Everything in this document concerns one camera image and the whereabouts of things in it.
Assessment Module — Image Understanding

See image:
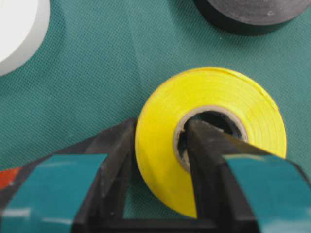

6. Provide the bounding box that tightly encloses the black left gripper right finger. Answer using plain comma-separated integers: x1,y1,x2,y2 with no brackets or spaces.
186,120,311,233

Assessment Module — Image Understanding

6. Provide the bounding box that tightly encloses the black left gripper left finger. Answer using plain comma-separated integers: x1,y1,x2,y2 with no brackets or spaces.
0,118,137,233

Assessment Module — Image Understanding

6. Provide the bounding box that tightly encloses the yellow tape roll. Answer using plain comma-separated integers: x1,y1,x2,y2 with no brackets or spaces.
135,67,287,217

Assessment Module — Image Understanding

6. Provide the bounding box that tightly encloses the white tape roll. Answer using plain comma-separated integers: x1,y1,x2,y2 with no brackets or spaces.
0,0,51,76

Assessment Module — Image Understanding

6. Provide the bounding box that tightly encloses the red tape roll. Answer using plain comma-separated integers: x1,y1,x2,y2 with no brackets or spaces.
0,167,21,190

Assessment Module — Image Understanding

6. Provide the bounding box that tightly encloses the black tape roll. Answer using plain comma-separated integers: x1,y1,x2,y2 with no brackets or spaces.
194,0,311,35

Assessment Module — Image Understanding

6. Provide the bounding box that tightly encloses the green table cloth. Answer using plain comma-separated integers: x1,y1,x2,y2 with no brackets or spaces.
0,0,311,220

